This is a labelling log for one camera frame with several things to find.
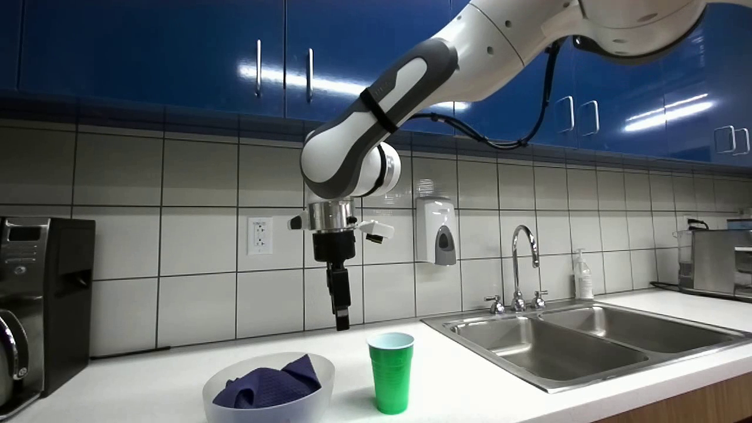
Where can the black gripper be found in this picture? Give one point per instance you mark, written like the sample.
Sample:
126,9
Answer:
334,246

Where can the blue waffle-weave cloth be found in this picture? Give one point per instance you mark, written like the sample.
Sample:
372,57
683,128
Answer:
266,385

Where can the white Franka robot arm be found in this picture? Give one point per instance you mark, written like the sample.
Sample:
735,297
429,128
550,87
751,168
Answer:
485,39

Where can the clear plastic bowl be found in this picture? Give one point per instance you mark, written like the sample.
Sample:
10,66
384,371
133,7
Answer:
237,415

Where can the green plastic cup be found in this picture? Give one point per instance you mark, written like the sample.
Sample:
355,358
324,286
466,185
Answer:
391,377

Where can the chrome gooseneck faucet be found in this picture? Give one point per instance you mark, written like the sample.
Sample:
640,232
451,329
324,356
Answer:
518,274

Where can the clear pump soap bottle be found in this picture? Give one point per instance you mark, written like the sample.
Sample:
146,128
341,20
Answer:
582,277

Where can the blue upper cabinet door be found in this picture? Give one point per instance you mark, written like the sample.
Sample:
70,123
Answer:
338,31
8,39
619,86
143,48
744,78
695,86
501,102

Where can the stainless steel double sink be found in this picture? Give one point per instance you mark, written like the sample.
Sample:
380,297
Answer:
596,343

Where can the black and steel coffee maker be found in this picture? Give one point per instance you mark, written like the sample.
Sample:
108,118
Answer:
63,297

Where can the wooden sink front panel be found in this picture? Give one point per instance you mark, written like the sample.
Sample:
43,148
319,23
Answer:
690,403

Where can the metal countertop appliance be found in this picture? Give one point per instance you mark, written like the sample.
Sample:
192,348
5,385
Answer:
717,262

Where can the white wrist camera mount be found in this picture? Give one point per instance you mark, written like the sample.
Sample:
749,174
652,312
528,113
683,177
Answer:
377,228

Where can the white wall outlet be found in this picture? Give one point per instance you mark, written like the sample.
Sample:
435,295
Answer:
260,236

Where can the white wall soap dispenser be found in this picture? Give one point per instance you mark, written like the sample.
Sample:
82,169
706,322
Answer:
435,236

